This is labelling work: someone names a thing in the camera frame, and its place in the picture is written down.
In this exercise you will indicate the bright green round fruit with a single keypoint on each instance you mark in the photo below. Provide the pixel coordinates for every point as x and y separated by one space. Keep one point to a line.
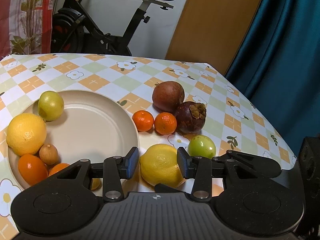
203 146

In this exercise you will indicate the floral checkered tablecloth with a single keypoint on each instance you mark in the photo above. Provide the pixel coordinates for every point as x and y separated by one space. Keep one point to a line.
232 122

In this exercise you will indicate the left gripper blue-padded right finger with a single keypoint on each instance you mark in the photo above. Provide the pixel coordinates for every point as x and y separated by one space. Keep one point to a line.
202 170

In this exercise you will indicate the small orange mandarin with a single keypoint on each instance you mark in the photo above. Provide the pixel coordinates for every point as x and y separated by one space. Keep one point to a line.
143 120
165 123

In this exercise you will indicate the printed red backdrop cloth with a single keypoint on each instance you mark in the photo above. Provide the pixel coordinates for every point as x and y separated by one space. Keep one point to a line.
26 26

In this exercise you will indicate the small orange mandarin right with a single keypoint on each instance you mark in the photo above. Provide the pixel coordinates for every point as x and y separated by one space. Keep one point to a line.
165 123

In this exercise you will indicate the small orange mandarin left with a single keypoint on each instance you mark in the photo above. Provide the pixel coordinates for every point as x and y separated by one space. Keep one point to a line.
143 120

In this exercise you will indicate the teal curtain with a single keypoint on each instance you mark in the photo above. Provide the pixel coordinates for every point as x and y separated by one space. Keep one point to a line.
277 67

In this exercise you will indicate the black exercise bike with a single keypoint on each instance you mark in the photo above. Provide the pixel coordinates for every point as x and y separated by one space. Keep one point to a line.
74 31

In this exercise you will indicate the red-brown apple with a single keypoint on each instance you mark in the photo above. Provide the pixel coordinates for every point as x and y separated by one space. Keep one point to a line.
167 96

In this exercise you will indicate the yellow-green round fruit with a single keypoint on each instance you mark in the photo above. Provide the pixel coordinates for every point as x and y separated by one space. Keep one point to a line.
50 105

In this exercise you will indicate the beige round plate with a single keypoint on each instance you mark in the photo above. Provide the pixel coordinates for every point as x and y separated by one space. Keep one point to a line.
91 127

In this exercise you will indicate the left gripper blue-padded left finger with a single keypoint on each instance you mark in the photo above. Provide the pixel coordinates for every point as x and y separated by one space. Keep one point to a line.
112 170

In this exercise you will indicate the dark purple mangosteen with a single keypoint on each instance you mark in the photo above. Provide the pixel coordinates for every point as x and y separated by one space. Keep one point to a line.
190 117

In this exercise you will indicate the yellow lemon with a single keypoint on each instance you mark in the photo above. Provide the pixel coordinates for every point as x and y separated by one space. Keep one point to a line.
158 165

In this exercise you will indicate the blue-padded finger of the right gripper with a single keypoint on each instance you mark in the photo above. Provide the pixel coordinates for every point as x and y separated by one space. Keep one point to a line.
255 162

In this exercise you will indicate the wooden board panel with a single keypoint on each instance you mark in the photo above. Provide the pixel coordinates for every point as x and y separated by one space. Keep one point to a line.
211 31

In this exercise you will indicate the large yellow orange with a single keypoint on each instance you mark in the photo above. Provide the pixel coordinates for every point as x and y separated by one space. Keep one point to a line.
26 134

